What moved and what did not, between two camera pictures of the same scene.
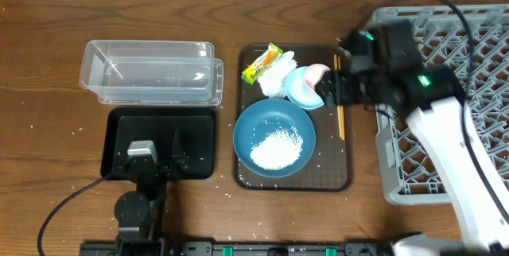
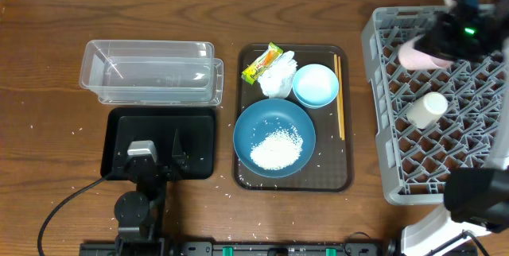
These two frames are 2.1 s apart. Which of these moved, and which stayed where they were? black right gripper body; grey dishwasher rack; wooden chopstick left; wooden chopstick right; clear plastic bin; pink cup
Moved: pink cup; black right gripper body
Stayed: wooden chopstick left; wooden chopstick right; grey dishwasher rack; clear plastic bin
